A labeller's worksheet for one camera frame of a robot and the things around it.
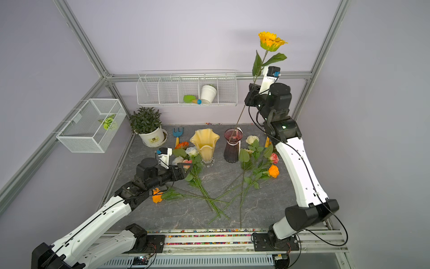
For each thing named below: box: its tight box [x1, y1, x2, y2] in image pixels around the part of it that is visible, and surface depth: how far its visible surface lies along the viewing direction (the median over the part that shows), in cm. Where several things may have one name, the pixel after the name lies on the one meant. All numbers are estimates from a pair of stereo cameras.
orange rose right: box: [268, 164, 280, 179], surface depth 95 cm
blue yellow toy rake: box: [172, 127, 185, 148], surface depth 117 cm
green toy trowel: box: [183, 94, 203, 105], surface depth 101 cm
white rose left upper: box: [185, 146, 200, 156], surface depth 101 cm
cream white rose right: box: [245, 135, 260, 145], surface depth 111 cm
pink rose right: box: [269, 152, 280, 165], surface depth 100 cm
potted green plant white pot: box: [129, 106, 168, 148], surface depth 101 cm
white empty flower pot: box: [200, 84, 217, 104], surface depth 95 cm
